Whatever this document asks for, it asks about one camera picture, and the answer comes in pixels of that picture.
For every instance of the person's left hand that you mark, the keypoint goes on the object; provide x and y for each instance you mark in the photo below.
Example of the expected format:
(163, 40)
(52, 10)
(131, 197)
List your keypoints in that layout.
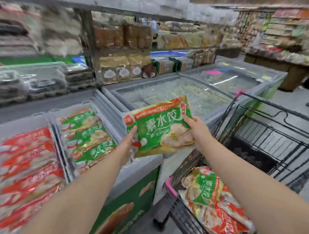
(125, 149)

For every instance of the person's right hand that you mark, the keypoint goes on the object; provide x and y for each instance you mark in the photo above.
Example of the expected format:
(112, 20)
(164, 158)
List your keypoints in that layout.
(201, 135)

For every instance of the grey freezer with green front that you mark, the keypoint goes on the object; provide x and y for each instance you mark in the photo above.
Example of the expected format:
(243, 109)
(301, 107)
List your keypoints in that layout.
(140, 173)

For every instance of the red dumpling packets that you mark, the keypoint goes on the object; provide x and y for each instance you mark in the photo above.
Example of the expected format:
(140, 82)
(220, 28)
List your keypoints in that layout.
(29, 168)

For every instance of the person's left forearm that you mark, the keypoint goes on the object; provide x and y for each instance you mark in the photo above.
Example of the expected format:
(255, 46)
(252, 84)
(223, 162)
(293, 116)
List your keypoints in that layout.
(79, 200)

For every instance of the person's right forearm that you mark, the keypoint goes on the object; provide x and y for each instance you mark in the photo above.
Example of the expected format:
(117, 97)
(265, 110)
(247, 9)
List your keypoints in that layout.
(253, 188)

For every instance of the grey freezer with loose dumplings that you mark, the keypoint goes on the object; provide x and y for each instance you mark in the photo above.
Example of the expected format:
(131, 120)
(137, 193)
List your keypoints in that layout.
(116, 98)

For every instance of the black cart seat panel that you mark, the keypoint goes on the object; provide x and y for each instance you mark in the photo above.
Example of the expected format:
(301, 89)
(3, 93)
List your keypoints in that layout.
(251, 156)

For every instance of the white plastic freezer basket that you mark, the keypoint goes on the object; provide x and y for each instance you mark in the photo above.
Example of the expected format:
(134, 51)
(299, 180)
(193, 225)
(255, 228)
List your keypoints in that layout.
(72, 107)
(24, 123)

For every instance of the tan bread bag green band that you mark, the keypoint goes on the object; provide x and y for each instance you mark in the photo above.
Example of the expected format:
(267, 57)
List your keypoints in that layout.
(184, 64)
(165, 66)

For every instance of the tan snack bag white label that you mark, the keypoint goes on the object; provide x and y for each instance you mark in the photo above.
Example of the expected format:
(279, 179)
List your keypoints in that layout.
(136, 70)
(124, 71)
(109, 73)

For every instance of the clear bags of brown pastries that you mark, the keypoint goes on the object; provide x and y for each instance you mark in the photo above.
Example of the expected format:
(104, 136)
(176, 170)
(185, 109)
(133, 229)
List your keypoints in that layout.
(202, 56)

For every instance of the stacks of clear pastry boxes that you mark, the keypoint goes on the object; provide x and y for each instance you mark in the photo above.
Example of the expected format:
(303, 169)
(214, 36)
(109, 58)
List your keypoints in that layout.
(77, 77)

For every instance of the row of pale bread bags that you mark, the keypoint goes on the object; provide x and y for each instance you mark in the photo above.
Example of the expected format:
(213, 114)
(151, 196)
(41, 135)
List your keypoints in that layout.
(181, 41)

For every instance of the wooden display stand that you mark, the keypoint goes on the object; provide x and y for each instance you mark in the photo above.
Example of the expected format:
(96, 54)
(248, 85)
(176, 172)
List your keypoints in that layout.
(292, 79)

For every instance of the goods on display stand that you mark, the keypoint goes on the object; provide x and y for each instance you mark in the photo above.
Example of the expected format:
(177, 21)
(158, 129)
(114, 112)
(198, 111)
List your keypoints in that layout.
(277, 55)

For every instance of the row of brown bread bags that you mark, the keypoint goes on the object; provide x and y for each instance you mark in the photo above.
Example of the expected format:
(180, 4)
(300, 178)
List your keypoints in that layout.
(108, 36)

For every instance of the grey metal shelf rack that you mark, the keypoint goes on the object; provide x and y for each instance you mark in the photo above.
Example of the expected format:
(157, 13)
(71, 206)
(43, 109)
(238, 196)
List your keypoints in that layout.
(88, 36)

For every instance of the stack of dark tray packs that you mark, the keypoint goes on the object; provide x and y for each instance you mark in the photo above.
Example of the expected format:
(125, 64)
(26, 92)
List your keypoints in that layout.
(12, 89)

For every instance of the far shelves of goods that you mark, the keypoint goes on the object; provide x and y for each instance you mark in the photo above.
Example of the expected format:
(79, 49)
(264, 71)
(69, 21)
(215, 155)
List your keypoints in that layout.
(272, 26)

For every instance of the bags of white round buns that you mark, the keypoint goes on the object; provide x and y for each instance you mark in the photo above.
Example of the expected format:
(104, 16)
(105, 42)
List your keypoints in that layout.
(60, 36)

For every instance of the stack of clear bun boxes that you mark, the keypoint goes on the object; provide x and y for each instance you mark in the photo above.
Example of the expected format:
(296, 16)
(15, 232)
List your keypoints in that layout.
(19, 36)

